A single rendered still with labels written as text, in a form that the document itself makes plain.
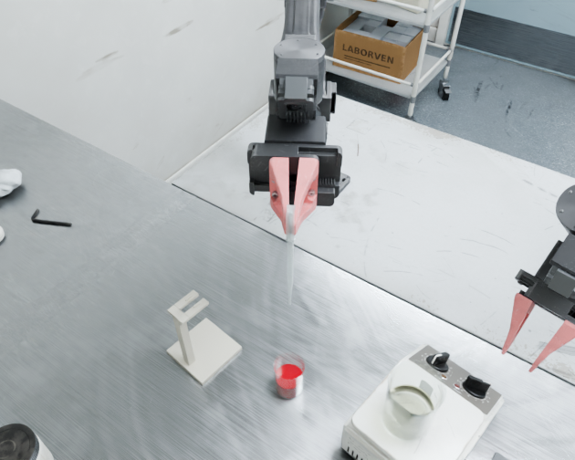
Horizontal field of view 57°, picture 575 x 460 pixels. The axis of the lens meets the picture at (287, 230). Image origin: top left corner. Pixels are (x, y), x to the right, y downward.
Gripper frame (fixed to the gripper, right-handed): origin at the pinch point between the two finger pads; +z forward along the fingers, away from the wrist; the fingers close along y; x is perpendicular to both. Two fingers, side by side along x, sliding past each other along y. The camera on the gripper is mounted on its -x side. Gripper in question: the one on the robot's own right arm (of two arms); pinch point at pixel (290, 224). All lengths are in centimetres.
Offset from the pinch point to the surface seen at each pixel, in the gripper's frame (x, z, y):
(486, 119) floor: 121, -210, 94
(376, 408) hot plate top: 23.8, 7.0, 10.9
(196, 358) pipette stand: 31.7, -3.4, -13.8
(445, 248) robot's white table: 32, -28, 27
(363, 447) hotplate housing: 26.5, 10.7, 9.5
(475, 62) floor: 120, -272, 100
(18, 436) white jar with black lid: 25.6, 12.1, -31.8
